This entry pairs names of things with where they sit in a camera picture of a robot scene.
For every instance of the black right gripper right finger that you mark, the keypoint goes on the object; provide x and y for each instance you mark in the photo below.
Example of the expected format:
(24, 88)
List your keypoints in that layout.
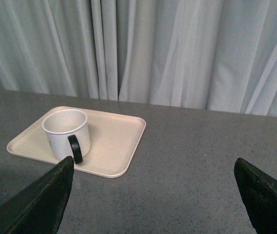
(258, 191)

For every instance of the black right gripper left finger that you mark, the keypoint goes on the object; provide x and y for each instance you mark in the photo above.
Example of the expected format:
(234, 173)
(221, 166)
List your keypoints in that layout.
(39, 208)

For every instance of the white smiley mug black handle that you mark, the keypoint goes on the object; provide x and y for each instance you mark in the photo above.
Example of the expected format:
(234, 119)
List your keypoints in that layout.
(68, 134)

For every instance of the beige rectangular tray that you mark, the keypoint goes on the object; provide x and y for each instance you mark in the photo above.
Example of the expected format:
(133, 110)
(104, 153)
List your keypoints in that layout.
(114, 139)

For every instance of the pale grey curtain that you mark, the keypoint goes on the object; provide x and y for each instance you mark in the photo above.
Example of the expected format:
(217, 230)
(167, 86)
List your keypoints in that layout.
(207, 54)

